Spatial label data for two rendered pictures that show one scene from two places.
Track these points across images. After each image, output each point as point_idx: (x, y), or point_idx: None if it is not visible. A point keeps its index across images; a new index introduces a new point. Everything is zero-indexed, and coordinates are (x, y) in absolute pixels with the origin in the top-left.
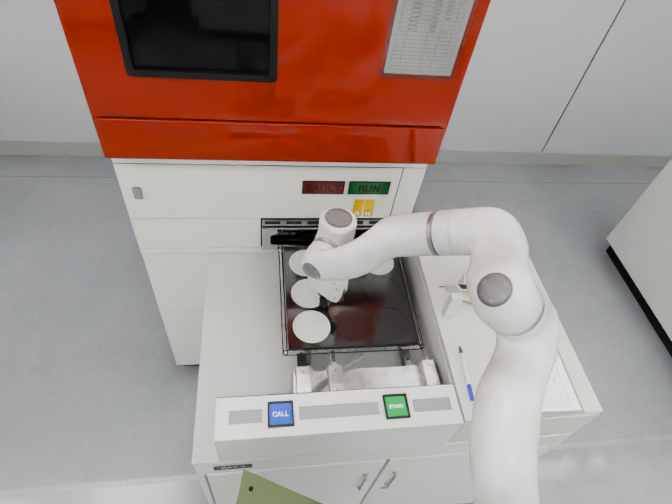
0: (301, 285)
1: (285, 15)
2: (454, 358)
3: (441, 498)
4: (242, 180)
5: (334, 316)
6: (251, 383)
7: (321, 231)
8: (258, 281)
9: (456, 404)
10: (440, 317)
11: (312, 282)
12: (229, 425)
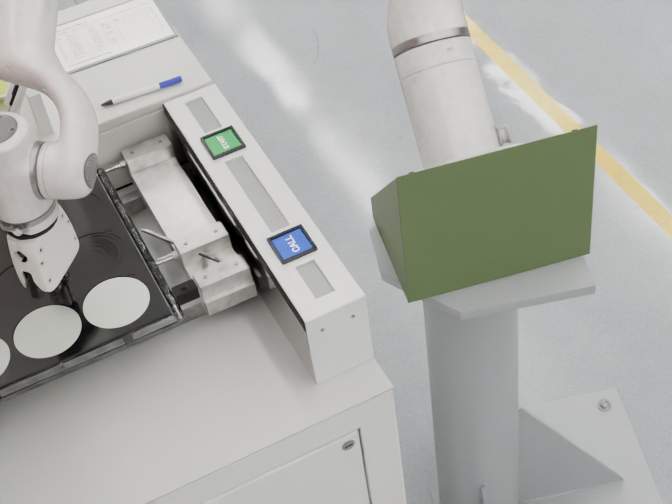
0: (33, 347)
1: None
2: (122, 108)
3: None
4: None
5: (85, 281)
6: (237, 376)
7: (21, 155)
8: (22, 461)
9: (192, 94)
10: (55, 136)
11: (53, 273)
12: (335, 289)
